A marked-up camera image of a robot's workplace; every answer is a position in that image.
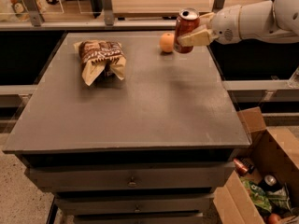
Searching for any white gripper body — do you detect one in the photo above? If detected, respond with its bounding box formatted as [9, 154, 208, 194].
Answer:
[211, 5, 241, 45]

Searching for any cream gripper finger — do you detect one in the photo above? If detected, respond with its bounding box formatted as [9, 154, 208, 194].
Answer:
[178, 25, 218, 47]
[199, 12, 215, 26]

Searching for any red coke can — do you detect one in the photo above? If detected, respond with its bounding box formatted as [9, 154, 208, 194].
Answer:
[174, 7, 199, 53]

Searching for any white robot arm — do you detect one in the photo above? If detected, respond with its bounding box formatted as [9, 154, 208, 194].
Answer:
[178, 0, 299, 47]

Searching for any brown can in box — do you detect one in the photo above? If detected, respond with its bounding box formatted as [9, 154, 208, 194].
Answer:
[234, 158, 255, 176]

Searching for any black can in box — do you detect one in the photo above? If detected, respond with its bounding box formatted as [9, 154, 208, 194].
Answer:
[258, 175, 280, 192]

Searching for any orange fruit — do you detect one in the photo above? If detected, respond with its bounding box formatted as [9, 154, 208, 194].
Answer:
[159, 33, 174, 53]

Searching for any brown chip bag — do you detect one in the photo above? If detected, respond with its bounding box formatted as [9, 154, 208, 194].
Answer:
[74, 40, 126, 86]

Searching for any grey drawer cabinet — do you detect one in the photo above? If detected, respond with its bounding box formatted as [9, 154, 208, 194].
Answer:
[5, 32, 249, 224]

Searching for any cardboard box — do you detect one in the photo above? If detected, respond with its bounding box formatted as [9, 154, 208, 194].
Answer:
[214, 107, 299, 224]

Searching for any top drawer knob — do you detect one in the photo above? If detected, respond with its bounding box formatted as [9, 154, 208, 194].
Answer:
[127, 176, 137, 188]

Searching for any green snack bag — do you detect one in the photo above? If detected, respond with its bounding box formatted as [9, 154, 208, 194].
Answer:
[240, 178, 272, 216]

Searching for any metal railing with brackets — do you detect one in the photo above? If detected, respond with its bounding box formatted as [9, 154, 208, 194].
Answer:
[0, 0, 222, 31]

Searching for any orange snack package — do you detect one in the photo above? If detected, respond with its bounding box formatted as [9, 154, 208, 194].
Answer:
[0, 0, 45, 26]

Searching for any red apple in box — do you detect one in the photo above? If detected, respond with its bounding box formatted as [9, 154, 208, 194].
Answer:
[266, 213, 281, 224]

